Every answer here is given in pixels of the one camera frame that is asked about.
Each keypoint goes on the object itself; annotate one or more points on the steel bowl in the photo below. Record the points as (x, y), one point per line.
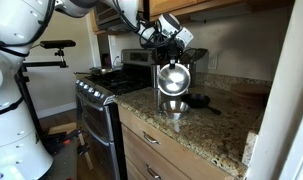
(173, 80)
(174, 111)

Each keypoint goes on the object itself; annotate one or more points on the black camera stand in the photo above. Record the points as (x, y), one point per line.
(41, 64)

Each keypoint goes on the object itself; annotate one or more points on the steel frying pan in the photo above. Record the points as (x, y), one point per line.
(102, 71)

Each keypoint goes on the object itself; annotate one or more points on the white wall outlet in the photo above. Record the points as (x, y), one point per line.
(212, 61)

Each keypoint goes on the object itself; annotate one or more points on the gas stove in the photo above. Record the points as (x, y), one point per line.
(101, 113)

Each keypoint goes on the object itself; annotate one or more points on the red and black clamp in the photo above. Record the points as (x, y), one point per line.
(69, 136)

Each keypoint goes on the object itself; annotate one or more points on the wooden upper cabinet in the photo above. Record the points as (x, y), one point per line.
(171, 5)

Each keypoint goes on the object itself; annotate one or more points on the black stereo camera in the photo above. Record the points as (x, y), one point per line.
(57, 44)

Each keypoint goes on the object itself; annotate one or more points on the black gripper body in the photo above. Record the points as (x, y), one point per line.
(171, 50)

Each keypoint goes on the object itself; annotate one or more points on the lower kitchen cabinet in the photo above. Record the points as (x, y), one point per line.
(177, 156)

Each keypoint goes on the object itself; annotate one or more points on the steel skimmer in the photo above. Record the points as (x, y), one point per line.
(196, 55)

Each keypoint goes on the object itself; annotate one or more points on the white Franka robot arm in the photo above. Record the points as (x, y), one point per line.
(11, 100)

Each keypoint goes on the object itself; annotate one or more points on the large perforated steel utensil holder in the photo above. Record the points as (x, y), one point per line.
(155, 76)

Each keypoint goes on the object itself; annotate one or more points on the steel range hood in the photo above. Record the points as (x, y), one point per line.
(107, 18)

